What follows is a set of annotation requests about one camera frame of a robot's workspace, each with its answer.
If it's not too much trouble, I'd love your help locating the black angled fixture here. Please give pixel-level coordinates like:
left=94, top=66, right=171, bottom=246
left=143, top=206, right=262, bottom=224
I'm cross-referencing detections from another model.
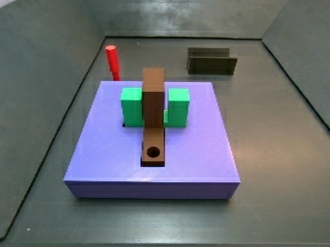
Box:
left=187, top=47, right=238, bottom=75

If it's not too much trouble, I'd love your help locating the green U-shaped block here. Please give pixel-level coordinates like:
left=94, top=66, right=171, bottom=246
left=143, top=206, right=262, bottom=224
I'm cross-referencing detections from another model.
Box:
left=120, top=88, right=190, bottom=127

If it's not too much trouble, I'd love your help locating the brown T-shaped block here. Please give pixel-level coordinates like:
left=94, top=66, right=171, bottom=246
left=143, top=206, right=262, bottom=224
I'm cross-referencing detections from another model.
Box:
left=142, top=68, right=166, bottom=167

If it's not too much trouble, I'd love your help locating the purple base block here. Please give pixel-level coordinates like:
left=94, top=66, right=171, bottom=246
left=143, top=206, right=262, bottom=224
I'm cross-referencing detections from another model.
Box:
left=63, top=81, right=239, bottom=199

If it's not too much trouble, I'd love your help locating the red cylindrical peg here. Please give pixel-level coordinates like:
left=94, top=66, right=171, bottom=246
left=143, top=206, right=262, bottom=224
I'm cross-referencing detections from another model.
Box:
left=106, top=45, right=120, bottom=81

